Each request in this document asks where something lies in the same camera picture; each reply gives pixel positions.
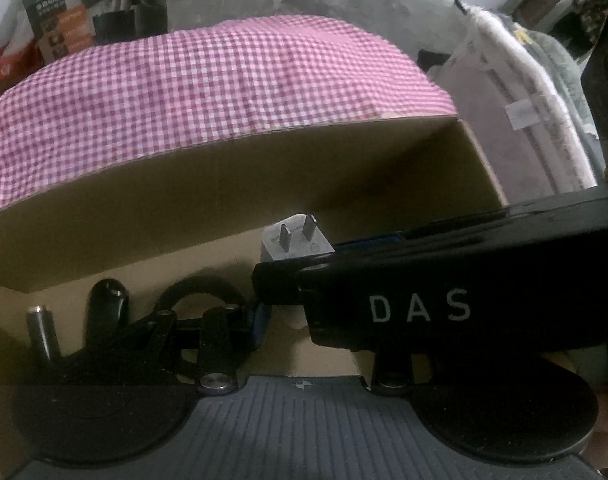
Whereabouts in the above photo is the orange printed appliance box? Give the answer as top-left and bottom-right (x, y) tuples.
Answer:
(13, 0), (169, 63)

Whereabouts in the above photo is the small orange box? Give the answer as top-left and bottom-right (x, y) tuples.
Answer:
(0, 40), (42, 103)

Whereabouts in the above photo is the brown cardboard box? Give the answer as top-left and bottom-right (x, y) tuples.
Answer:
(0, 116), (509, 381)

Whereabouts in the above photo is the black flashlight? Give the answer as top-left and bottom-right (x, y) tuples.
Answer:
(25, 305), (62, 363)

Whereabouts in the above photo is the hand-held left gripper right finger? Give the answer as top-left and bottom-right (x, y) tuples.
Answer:
(369, 342), (435, 392)

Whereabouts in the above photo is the pink checkered tablecloth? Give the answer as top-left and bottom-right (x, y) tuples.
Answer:
(0, 16), (458, 216)

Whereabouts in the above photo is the grey quilted mattress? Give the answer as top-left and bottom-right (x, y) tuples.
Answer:
(436, 35), (599, 196)

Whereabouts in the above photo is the green blanket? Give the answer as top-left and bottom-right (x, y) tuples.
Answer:
(521, 27), (607, 171)

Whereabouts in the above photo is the white charger plug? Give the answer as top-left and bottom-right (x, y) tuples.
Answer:
(260, 213), (336, 266)

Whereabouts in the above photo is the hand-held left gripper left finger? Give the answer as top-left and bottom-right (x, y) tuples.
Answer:
(116, 302), (273, 396)

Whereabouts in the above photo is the white fleece blanket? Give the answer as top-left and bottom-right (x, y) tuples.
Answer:
(454, 0), (599, 191)

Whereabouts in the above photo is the glossy black oval case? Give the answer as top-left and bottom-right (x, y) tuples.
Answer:
(85, 280), (131, 348)

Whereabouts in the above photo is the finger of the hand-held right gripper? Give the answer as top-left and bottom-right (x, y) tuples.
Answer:
(252, 258), (335, 307)
(333, 209), (534, 259)

